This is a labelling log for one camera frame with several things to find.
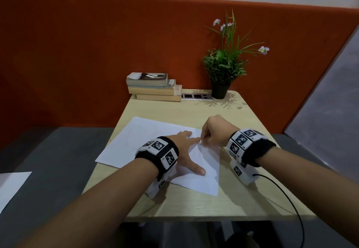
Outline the person's left hand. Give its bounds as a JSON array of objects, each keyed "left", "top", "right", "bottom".
[{"left": 167, "top": 130, "right": 207, "bottom": 176}]

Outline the person's right hand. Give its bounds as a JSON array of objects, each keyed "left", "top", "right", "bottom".
[{"left": 200, "top": 114, "right": 240, "bottom": 148}]

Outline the person's right forearm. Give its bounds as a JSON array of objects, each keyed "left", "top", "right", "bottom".
[{"left": 255, "top": 147, "right": 359, "bottom": 246}]

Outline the person's left forearm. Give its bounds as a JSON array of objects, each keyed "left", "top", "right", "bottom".
[{"left": 17, "top": 158, "right": 160, "bottom": 248}]

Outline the silver table socket panel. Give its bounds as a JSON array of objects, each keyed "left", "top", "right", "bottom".
[{"left": 181, "top": 93, "right": 214, "bottom": 101}]

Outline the slim tan book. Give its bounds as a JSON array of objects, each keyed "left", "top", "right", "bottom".
[{"left": 136, "top": 93, "right": 182, "bottom": 102}]

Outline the green flowering plant black pot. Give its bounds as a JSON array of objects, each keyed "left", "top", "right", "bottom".
[{"left": 203, "top": 10, "right": 270, "bottom": 100}]

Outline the thick tan book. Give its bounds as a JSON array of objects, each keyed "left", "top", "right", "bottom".
[{"left": 128, "top": 84, "right": 183, "bottom": 96}]

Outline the dark-cover book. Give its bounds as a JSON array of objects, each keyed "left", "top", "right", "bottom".
[{"left": 126, "top": 72, "right": 168, "bottom": 87}]

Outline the grey side panel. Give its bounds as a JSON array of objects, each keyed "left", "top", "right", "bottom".
[{"left": 284, "top": 25, "right": 359, "bottom": 184}]

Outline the orange felt partition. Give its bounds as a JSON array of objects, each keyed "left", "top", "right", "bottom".
[{"left": 0, "top": 0, "right": 359, "bottom": 150}]

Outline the small white paper sheet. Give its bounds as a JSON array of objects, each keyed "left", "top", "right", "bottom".
[{"left": 0, "top": 171, "right": 32, "bottom": 215}]

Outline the left wrist marker-tag camera band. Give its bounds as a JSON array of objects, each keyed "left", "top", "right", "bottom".
[{"left": 135, "top": 136, "right": 180, "bottom": 199}]

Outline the wrist marker-tag camera band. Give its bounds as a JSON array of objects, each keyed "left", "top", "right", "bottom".
[
  {"left": 226, "top": 128, "right": 277, "bottom": 186},
  {"left": 135, "top": 136, "right": 180, "bottom": 199}
]

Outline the right wrist marker-tag camera band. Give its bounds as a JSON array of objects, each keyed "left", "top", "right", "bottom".
[{"left": 226, "top": 128, "right": 277, "bottom": 186}]

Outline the black cable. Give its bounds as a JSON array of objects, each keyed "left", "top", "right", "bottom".
[{"left": 252, "top": 174, "right": 306, "bottom": 248}]

